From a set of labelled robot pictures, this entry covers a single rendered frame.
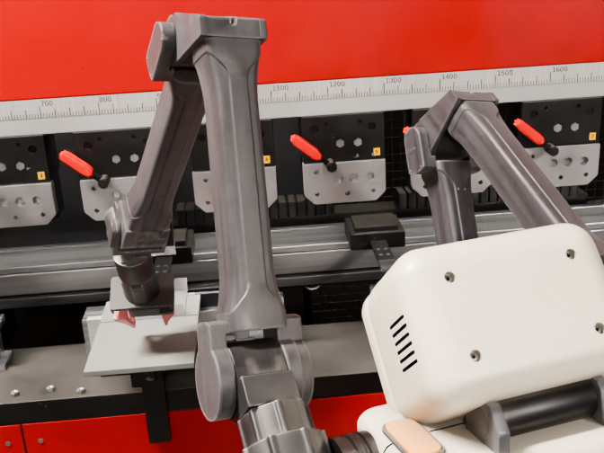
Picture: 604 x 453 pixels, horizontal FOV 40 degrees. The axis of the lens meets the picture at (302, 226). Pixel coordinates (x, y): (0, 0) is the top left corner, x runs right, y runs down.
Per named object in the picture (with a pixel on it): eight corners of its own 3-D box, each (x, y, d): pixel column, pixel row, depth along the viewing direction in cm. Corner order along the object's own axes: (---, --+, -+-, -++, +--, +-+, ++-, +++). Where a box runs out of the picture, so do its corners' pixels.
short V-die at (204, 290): (123, 314, 160) (121, 299, 159) (125, 306, 162) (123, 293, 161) (226, 305, 161) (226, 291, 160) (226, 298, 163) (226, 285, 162)
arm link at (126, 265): (115, 267, 124) (152, 257, 125) (106, 233, 128) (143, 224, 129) (122, 293, 129) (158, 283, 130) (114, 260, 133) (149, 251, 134)
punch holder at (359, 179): (305, 205, 151) (300, 117, 146) (301, 190, 159) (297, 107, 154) (386, 199, 152) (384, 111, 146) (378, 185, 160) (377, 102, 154)
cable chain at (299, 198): (177, 226, 195) (175, 210, 193) (179, 217, 200) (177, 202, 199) (333, 214, 197) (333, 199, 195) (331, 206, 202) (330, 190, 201)
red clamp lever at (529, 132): (521, 119, 145) (561, 150, 147) (514, 113, 148) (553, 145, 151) (515, 127, 145) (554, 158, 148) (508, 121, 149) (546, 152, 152)
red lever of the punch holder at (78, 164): (61, 151, 140) (110, 182, 143) (66, 145, 144) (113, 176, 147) (55, 159, 141) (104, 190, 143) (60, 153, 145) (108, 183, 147)
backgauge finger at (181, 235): (128, 297, 163) (125, 274, 161) (142, 248, 187) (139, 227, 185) (189, 293, 163) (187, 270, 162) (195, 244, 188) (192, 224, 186)
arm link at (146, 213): (165, 45, 89) (257, 49, 94) (155, 8, 92) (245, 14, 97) (105, 257, 122) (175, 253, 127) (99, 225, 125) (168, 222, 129)
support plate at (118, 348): (84, 377, 134) (83, 371, 134) (107, 306, 159) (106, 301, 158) (194, 368, 135) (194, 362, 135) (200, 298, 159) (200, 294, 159)
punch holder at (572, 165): (519, 190, 154) (522, 102, 148) (504, 176, 162) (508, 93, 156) (597, 183, 154) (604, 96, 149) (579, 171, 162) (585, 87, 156)
